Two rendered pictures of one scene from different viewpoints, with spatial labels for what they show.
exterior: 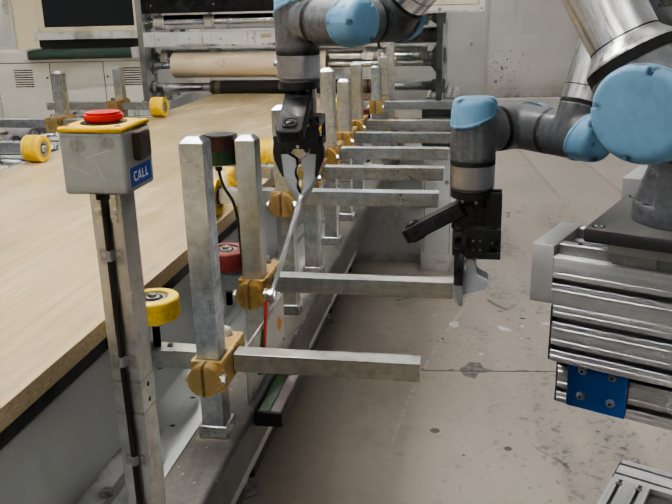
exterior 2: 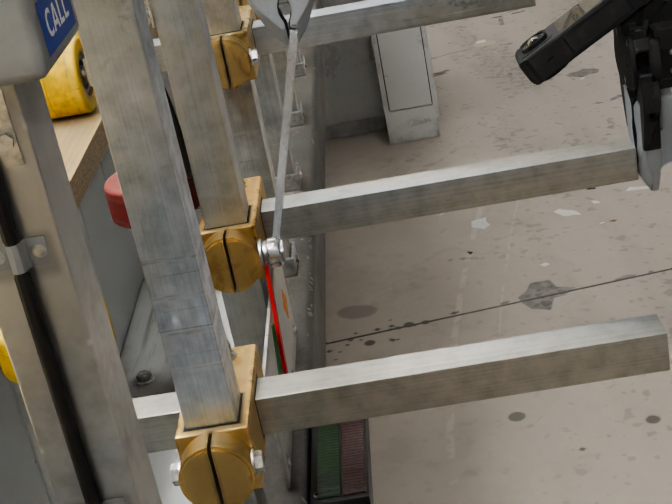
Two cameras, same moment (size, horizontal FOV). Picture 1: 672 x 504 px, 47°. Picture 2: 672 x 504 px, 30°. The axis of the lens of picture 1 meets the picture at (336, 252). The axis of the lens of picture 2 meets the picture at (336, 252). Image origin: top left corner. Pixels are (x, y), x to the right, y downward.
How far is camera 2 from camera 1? 0.38 m
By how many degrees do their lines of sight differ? 9
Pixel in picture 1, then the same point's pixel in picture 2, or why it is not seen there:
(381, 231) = not seen: hidden behind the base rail
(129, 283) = (82, 318)
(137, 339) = (126, 453)
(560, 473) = not seen: outside the picture
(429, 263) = (402, 128)
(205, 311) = (189, 324)
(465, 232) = (657, 36)
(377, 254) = not seen: hidden behind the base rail
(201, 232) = (149, 148)
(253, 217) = (206, 95)
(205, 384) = (222, 483)
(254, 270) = (227, 207)
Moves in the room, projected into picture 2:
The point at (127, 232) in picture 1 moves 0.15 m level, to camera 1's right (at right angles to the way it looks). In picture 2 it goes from (50, 184) to (419, 97)
